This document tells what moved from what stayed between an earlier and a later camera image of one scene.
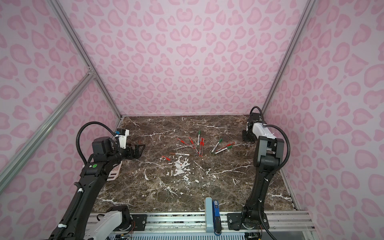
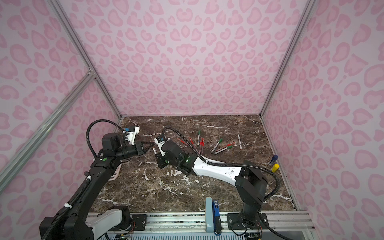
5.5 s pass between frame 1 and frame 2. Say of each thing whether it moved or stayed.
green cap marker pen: stayed
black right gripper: moved
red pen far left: stayed
